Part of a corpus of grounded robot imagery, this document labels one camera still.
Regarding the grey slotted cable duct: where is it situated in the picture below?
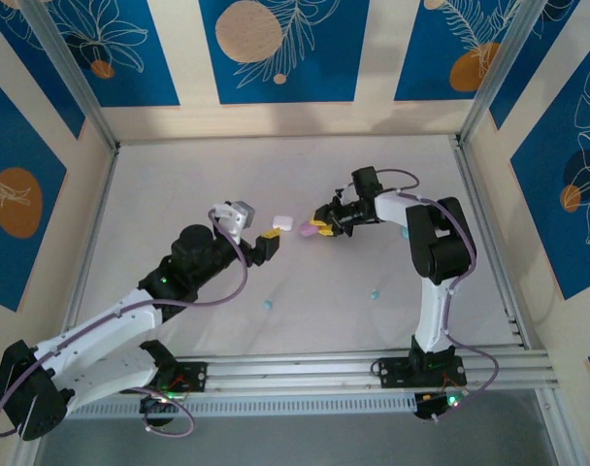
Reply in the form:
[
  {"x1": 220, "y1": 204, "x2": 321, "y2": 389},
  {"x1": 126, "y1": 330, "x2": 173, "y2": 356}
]
[{"x1": 64, "y1": 391, "x2": 420, "y2": 419}]

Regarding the aluminium side rail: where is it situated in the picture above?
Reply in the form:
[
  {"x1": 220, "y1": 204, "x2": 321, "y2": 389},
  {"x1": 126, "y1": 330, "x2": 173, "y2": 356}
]
[
  {"x1": 11, "y1": 145, "x2": 121, "y2": 466},
  {"x1": 450, "y1": 135, "x2": 568, "y2": 466}
]

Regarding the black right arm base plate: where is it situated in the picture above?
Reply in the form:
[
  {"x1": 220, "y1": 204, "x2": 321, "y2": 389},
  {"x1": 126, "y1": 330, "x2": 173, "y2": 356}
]
[{"x1": 372, "y1": 355, "x2": 470, "y2": 390}]

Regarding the black controller box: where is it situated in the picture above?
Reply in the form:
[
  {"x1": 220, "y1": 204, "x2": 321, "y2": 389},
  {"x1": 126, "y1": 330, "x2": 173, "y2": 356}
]
[
  {"x1": 138, "y1": 391, "x2": 182, "y2": 429},
  {"x1": 412, "y1": 387, "x2": 467, "y2": 424}
]

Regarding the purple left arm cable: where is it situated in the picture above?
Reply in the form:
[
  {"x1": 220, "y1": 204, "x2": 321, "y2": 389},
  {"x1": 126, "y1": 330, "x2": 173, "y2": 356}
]
[{"x1": 0, "y1": 208, "x2": 250, "y2": 437}]

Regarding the aluminium frame post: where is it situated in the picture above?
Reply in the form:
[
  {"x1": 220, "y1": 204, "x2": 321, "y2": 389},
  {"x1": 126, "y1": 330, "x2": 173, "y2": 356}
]
[
  {"x1": 453, "y1": 0, "x2": 553, "y2": 147},
  {"x1": 20, "y1": 0, "x2": 121, "y2": 152}
]

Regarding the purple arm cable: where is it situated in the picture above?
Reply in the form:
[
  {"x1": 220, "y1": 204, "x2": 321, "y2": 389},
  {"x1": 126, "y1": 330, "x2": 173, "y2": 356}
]
[
  {"x1": 377, "y1": 168, "x2": 500, "y2": 421},
  {"x1": 0, "y1": 208, "x2": 250, "y2": 437}
]

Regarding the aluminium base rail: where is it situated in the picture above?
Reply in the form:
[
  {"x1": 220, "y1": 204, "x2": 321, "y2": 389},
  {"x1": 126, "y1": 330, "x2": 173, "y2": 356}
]
[{"x1": 176, "y1": 345, "x2": 553, "y2": 392}]

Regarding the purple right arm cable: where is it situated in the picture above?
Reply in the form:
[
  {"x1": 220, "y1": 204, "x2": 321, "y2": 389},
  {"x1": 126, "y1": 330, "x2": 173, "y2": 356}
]
[{"x1": 377, "y1": 168, "x2": 500, "y2": 421}]

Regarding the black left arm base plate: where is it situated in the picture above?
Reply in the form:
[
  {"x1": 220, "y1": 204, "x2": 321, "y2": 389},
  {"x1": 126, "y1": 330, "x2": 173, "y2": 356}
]
[{"x1": 156, "y1": 359, "x2": 210, "y2": 395}]

